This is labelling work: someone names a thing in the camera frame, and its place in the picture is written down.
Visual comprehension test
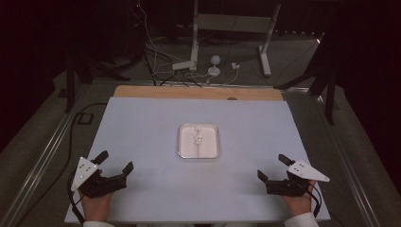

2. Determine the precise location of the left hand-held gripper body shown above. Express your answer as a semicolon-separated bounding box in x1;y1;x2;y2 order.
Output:
70;156;129;199

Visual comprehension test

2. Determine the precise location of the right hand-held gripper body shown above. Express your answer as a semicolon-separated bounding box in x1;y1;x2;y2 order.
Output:
266;159;331;198

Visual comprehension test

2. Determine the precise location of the square white metal tray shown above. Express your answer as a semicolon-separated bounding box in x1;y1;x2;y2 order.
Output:
177;122;221;160

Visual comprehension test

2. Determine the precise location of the person's left hand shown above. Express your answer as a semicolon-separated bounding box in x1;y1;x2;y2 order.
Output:
78;168;114;223

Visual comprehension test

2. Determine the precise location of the person's right hand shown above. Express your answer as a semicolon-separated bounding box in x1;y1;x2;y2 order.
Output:
281;179;317;218

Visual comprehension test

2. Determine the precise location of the black square floor plate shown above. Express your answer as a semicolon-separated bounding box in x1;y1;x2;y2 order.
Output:
76;112;95;126

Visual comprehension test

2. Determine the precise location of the pale blue board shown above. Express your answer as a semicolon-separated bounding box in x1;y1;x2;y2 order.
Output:
64;96;331;224

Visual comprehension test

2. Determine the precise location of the black stand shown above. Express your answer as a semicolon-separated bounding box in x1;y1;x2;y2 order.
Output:
273;31;340;126
63;51;132;114

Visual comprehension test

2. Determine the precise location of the wooden table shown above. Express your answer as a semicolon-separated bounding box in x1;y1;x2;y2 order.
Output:
113;84;285;102

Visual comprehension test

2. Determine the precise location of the white power strip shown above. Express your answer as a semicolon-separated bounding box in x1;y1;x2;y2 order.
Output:
171;60;197;72

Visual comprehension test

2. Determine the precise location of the white round device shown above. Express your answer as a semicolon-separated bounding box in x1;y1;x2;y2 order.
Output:
206;54;222;78

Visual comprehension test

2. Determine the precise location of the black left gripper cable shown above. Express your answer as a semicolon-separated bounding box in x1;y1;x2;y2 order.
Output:
66;169;87;225

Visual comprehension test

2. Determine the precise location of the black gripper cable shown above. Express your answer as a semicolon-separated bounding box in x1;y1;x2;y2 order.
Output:
66;169;87;225
304;181;323;218

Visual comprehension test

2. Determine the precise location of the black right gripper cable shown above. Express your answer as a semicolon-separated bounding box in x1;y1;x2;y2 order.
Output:
304;181;323;218

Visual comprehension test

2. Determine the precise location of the black floor cable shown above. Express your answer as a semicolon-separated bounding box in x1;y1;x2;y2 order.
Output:
15;102;108;227

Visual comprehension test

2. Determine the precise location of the metal floor rail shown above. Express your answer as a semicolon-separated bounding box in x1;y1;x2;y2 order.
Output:
315;94;382;227
0;84;91;227

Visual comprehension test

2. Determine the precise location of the thin white adapter cable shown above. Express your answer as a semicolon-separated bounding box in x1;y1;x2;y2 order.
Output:
205;67;239;86

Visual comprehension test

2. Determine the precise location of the white metal stand frame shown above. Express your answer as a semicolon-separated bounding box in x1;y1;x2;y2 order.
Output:
189;0;282;79

